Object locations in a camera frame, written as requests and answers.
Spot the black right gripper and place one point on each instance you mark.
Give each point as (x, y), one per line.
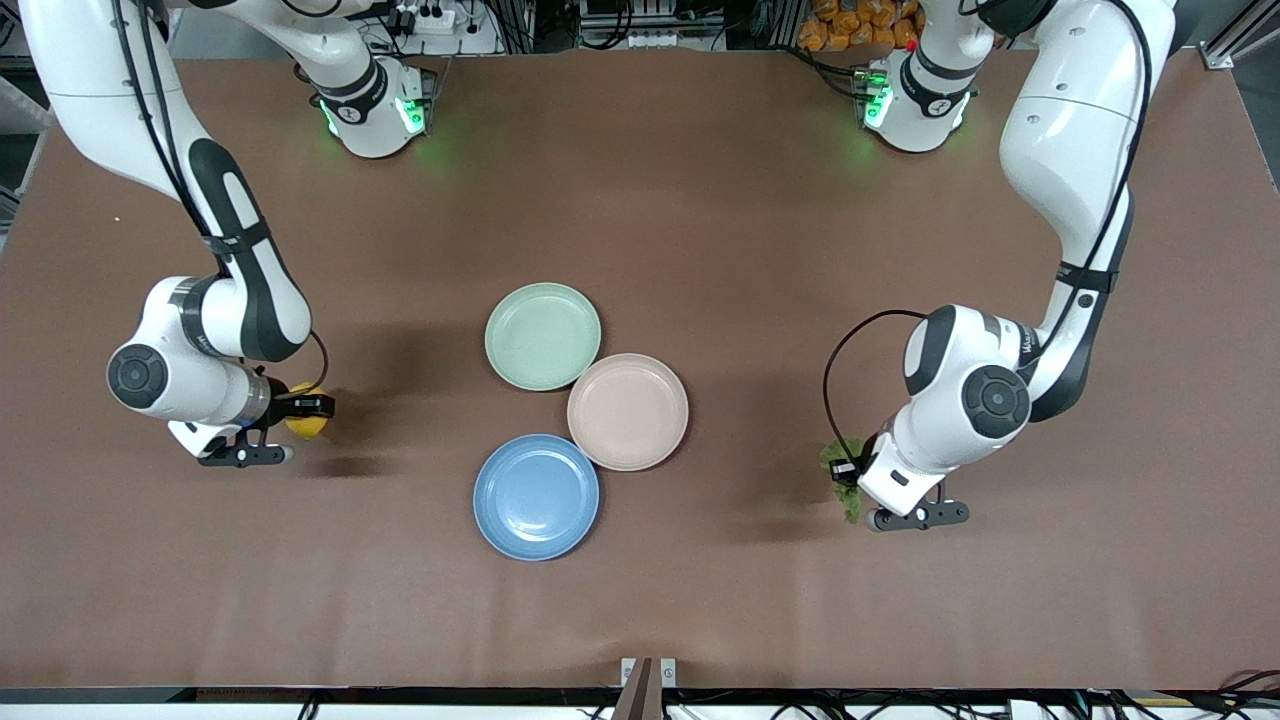
(283, 402)

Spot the yellow lemon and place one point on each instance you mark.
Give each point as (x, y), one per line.
(305, 428)

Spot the green lettuce leaf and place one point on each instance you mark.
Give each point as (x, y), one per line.
(850, 505)

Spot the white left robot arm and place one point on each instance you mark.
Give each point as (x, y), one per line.
(1060, 130)

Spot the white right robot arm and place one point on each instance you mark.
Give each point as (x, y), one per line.
(90, 80)

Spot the beige plate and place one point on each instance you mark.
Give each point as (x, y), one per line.
(628, 412)

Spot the green plate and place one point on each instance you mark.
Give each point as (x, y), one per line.
(540, 335)

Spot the blue plate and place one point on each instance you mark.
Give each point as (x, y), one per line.
(535, 497)

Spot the white power strip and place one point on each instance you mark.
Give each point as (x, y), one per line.
(430, 18)

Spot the bag of oranges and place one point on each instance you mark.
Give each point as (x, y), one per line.
(850, 25)

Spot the grey equipment rack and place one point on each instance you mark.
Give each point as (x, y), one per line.
(650, 20)

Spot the grey metal bracket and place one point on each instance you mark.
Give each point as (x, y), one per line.
(668, 672)

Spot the aluminium frame rail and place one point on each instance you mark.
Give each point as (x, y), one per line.
(1215, 55)

